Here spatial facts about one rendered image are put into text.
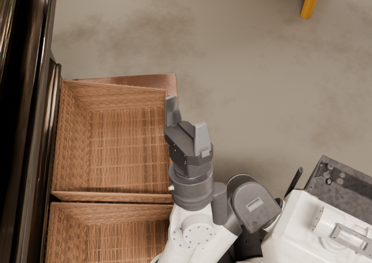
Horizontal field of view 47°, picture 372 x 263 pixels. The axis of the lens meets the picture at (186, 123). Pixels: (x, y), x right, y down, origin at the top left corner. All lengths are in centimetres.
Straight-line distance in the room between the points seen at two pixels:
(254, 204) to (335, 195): 20
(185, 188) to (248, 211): 28
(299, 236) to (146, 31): 250
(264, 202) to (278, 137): 176
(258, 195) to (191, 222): 25
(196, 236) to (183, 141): 21
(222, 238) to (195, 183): 30
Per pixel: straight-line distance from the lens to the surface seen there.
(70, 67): 318
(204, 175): 82
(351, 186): 114
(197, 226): 86
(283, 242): 105
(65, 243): 177
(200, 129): 71
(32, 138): 116
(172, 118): 81
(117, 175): 199
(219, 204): 89
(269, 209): 106
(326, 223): 96
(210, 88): 296
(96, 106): 215
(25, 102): 126
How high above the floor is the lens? 237
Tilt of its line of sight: 58 degrees down
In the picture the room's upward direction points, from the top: straight up
